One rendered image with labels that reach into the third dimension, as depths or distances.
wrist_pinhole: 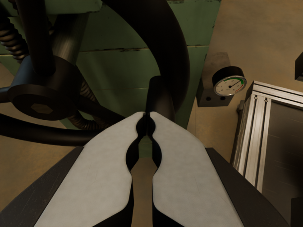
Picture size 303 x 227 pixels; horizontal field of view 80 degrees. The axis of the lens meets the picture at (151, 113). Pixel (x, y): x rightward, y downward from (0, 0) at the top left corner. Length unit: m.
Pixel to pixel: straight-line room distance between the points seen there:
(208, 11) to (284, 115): 0.76
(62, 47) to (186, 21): 0.21
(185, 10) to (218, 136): 0.84
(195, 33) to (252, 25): 1.50
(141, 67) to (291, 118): 0.79
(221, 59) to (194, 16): 0.19
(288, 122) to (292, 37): 0.99
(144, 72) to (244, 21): 1.53
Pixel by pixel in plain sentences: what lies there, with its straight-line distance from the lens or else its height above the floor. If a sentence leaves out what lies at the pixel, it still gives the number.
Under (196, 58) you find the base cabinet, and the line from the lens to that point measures 0.41.
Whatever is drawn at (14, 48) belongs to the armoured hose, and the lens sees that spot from 0.28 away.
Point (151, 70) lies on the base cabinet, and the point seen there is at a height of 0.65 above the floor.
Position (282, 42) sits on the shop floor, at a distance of 1.79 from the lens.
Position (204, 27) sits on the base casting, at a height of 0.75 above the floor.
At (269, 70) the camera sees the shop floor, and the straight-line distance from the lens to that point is 1.51.
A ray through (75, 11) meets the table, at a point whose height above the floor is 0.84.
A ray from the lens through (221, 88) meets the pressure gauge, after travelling 0.40.
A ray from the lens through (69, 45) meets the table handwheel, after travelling 0.24.
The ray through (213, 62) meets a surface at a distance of 0.50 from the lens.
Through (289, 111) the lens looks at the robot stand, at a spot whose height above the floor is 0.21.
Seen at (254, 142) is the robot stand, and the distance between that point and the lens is 0.87.
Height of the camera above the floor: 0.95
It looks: 59 degrees down
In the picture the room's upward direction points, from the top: 5 degrees counter-clockwise
